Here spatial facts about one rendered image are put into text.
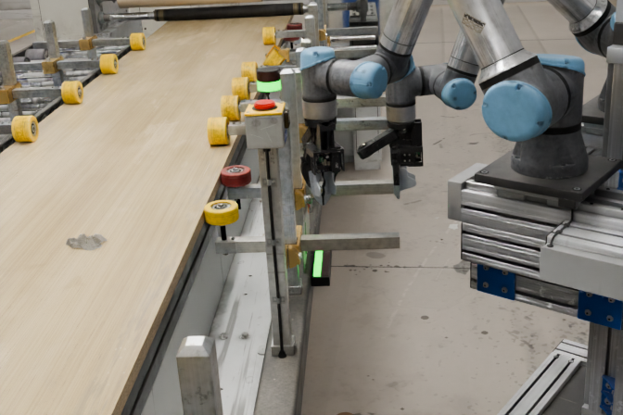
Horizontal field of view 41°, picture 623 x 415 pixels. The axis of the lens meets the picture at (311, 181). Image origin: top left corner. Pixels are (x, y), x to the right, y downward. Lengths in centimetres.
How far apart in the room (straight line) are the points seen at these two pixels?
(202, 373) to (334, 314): 242
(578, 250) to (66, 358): 92
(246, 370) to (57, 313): 47
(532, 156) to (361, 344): 157
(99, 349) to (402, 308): 203
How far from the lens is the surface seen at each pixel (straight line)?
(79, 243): 184
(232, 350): 192
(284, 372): 168
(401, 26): 177
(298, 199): 209
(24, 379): 141
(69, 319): 156
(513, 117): 152
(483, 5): 154
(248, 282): 221
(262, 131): 152
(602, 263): 156
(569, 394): 251
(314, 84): 177
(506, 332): 318
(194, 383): 89
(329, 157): 182
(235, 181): 214
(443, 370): 295
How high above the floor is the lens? 162
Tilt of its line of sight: 20 degrees down
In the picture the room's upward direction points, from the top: 3 degrees counter-clockwise
